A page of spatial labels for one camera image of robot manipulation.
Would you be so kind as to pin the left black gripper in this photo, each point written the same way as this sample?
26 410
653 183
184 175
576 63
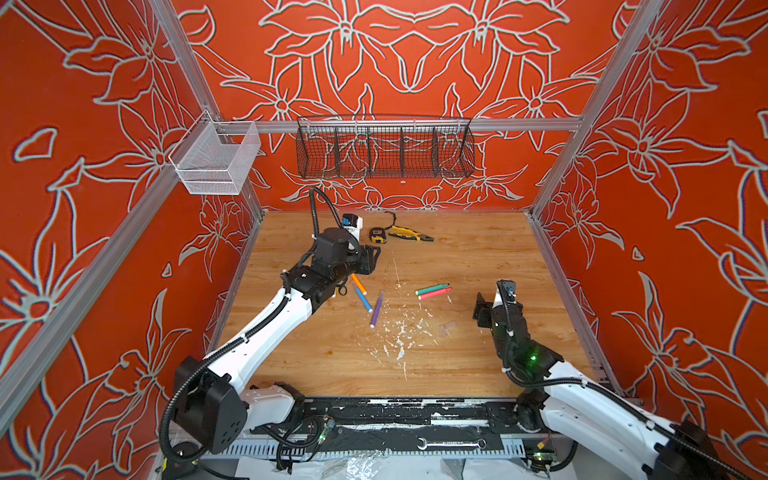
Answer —
367 259

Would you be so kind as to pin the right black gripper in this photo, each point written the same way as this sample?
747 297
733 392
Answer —
482 311

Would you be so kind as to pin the orange marker pen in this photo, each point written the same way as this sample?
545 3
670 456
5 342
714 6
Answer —
359 285

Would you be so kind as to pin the blue marker pen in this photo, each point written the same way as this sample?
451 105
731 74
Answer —
364 301

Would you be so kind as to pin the pink marker pen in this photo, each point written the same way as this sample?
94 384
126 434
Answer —
434 293

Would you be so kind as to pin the purple marker pen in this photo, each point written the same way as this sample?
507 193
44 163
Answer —
377 309

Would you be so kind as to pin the green marker pen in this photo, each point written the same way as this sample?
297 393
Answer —
432 288

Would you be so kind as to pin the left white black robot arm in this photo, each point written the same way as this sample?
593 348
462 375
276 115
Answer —
212 403

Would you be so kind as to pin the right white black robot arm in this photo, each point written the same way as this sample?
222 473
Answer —
558 397

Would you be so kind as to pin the yellow black tape measure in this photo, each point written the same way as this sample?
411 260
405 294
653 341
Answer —
378 235

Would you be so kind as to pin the silver wrench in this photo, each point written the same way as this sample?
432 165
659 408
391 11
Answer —
424 444

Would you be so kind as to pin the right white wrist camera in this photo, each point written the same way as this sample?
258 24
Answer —
505 293

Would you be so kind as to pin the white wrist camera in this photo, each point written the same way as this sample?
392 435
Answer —
353 224
505 293

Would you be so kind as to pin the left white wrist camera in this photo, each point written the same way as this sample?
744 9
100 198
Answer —
353 224

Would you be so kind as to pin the black wire wall basket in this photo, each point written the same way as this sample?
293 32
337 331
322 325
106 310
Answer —
399 147

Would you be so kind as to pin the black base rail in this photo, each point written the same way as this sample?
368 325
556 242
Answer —
395 424

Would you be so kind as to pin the clear plastic wall bin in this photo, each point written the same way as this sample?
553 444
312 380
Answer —
208 161

